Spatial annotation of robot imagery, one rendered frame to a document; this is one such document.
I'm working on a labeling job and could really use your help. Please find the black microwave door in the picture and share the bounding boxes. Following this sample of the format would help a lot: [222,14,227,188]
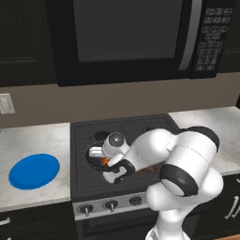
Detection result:
[46,0,204,87]

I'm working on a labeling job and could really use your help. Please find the black stove knob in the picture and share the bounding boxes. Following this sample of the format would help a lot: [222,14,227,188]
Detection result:
[104,200,120,214]
[129,195,144,206]
[79,203,95,218]

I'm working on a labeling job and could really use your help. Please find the black frying pan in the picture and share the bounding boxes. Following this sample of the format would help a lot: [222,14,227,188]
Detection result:
[84,141,159,173]

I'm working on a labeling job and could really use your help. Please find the blue round plate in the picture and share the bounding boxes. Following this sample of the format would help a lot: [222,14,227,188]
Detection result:
[7,153,61,191]

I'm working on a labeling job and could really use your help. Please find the dark drawer front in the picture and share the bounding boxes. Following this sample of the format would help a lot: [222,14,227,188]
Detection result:
[0,202,77,240]

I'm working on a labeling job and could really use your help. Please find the white wall switch plate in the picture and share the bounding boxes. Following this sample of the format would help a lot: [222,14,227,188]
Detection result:
[0,92,16,115]

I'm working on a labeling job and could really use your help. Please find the silver cupboard door handle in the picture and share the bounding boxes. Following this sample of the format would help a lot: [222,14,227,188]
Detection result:
[224,194,240,220]

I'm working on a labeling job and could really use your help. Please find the black oven door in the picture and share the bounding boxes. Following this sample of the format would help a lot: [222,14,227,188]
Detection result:
[74,210,161,240]

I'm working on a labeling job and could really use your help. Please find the dark base cupboard door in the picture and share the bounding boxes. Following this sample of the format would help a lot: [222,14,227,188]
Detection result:
[200,173,240,239]

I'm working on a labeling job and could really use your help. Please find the silver microwave door handle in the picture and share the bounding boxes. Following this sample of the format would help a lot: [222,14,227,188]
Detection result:
[178,0,203,71]

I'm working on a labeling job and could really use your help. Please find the dark wall cupboard door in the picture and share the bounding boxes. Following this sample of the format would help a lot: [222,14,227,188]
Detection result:
[0,0,58,87]
[217,0,240,75]

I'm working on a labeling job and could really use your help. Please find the black stove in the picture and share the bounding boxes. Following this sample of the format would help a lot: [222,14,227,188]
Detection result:
[69,113,182,221]

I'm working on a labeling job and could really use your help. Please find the black microwave oven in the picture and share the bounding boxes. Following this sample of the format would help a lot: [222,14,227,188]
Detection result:
[46,0,237,87]

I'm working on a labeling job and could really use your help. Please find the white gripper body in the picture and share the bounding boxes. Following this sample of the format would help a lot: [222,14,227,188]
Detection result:
[88,145,106,158]

